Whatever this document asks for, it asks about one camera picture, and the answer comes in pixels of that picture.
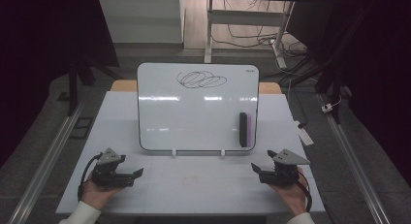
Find hand-held gripper black cable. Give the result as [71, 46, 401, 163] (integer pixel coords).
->
[77, 153, 104, 201]
[292, 170, 314, 213]

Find black floor cables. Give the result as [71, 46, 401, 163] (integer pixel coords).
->
[211, 0, 308, 55]

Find black curtain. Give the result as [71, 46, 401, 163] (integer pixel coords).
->
[287, 0, 411, 186]
[0, 0, 120, 169]

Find black floor plate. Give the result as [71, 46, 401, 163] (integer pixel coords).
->
[70, 116, 95, 141]

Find right hand-held gripper black cable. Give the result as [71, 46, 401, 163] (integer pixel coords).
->
[292, 170, 314, 213]

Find aluminium floor rail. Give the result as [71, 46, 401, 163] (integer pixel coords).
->
[317, 93, 393, 224]
[7, 99, 87, 224]

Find left hand-held gripper black cable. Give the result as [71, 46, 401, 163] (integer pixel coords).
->
[77, 153, 104, 201]

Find white cabinet panel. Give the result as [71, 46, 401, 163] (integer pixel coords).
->
[97, 0, 184, 45]

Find white whiteboard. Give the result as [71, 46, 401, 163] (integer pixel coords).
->
[137, 62, 261, 152]

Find black metal stand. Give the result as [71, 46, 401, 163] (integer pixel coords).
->
[67, 53, 124, 117]
[279, 4, 372, 125]

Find person's right hand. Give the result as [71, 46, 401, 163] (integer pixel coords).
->
[269, 167, 308, 216]

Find person's left hand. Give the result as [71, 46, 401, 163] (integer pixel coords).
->
[79, 178, 126, 211]

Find purple and black whiteboard eraser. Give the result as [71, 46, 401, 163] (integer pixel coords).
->
[238, 112, 253, 148]

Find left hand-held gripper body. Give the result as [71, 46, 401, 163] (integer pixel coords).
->
[91, 147, 135, 189]

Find white desk frame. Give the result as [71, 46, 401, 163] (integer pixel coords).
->
[204, 0, 296, 70]

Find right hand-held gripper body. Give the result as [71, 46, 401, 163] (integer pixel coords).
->
[258, 148, 311, 187]

